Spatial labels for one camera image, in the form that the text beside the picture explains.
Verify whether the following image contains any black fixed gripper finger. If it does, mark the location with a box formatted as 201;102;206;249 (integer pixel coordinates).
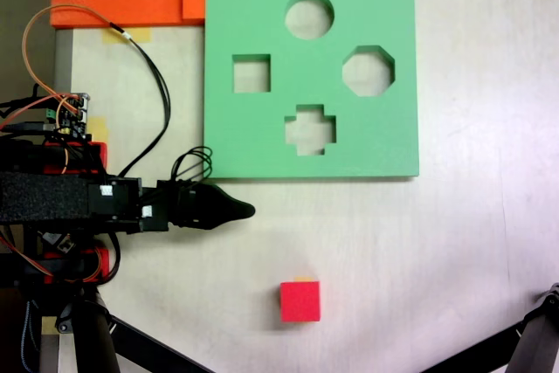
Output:
212;187;257;230

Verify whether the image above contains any red square block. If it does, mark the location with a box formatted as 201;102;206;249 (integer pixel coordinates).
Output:
279;280;322;323

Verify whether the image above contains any green shape sorting board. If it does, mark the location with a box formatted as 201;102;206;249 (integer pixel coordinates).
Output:
203;0;421;180

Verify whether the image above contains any black circuit board red LED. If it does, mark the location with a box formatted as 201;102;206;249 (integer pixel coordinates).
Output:
38;231;75;254

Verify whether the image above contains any thin black tripod strut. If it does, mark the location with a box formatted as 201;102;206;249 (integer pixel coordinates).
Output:
107;314;215;373
418;320;525;373

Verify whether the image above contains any black tripod leg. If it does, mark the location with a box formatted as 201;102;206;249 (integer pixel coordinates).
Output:
54;289;121;373
508;281;559;373

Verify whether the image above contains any grey usb plug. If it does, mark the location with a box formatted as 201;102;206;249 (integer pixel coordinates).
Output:
10;121;57;133

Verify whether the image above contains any black looped servo cable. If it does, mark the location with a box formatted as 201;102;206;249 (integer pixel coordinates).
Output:
171;147;214;186

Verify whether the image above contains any long black cable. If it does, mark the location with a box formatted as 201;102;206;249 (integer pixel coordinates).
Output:
107;21;172;177

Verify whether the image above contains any circuit board with wires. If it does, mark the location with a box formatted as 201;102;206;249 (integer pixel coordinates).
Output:
43;92;92;141

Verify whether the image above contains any orange base wire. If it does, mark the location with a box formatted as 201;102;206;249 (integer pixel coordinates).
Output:
0;232;104;285

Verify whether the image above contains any blue braided cable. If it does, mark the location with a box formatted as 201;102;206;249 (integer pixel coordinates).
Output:
19;298;36;372

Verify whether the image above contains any thin orange wire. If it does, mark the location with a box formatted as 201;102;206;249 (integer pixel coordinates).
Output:
21;3;113;101

